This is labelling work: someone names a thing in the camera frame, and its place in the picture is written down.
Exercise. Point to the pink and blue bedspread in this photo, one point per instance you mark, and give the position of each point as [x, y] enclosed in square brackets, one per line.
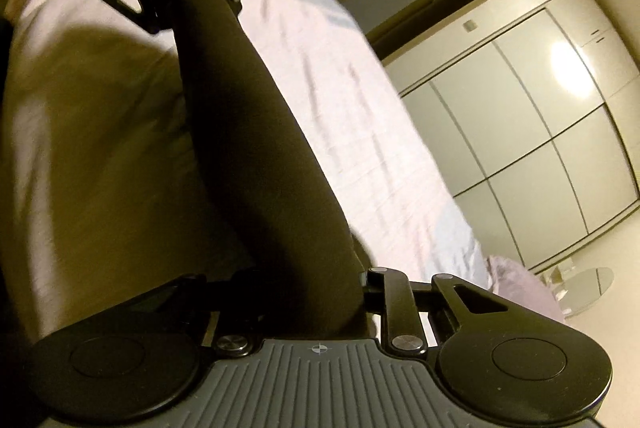
[100, 198]

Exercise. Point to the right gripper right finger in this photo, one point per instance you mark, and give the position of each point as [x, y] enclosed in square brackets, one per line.
[388, 293]

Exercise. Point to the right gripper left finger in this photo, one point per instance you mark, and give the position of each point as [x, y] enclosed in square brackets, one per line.
[229, 332]

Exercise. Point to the wall socket plate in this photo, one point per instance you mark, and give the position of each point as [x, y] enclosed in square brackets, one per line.
[469, 25]

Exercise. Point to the round wall mirror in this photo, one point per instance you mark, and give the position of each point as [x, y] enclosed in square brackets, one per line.
[582, 290]

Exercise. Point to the mauve pillow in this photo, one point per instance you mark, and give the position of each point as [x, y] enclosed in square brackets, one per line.
[514, 282]

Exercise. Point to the white built-in wardrobe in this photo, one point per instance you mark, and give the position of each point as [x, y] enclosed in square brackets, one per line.
[525, 123]

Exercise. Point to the dark brown garment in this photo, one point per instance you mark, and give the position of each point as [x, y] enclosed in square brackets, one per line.
[287, 251]

